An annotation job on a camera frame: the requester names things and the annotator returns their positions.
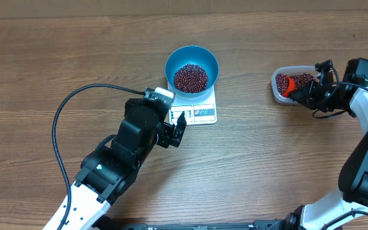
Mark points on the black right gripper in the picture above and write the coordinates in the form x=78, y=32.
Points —
x=310, y=100

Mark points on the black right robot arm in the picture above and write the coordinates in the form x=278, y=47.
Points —
x=350, y=200

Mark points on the red scoop blue handle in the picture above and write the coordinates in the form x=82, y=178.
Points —
x=290, y=87

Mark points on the clear plastic container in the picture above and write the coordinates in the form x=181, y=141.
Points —
x=294, y=70

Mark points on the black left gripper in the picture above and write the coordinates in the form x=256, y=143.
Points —
x=166, y=138

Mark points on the teal blue bowl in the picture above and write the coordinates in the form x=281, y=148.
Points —
x=192, y=55

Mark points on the red beans in bowl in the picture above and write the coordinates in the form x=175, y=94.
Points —
x=191, y=78

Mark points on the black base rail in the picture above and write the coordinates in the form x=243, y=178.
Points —
x=106, y=223

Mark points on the white digital kitchen scale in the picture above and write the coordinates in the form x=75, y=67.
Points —
x=200, y=110

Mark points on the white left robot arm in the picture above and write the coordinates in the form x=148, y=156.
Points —
x=108, y=171

